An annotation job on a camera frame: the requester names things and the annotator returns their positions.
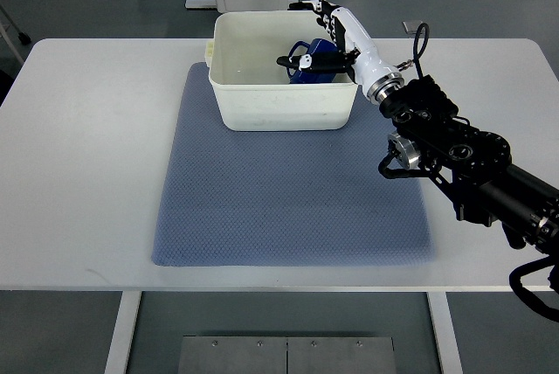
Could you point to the right white table leg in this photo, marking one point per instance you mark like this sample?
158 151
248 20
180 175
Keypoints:
444 334

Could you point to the grey floor plate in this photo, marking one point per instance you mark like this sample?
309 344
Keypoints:
411 27

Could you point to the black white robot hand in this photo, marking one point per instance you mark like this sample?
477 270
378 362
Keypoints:
358 53

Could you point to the metal base plate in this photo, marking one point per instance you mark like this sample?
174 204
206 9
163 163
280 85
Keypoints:
287 354

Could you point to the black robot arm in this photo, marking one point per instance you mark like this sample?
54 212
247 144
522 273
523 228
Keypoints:
474 169

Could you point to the black wheeled stand leg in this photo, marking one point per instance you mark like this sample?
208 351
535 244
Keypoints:
24 39

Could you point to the white plastic box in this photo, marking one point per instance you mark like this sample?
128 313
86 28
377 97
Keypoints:
253 92

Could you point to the white table leg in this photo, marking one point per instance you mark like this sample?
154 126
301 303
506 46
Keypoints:
444 334
123 334

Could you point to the blue enamel mug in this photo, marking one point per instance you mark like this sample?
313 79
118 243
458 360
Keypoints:
319 62

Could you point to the left white table leg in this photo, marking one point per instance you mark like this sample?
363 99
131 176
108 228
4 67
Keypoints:
123 334

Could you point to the blue grey textured mat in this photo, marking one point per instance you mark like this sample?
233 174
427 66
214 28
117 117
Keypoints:
284 199

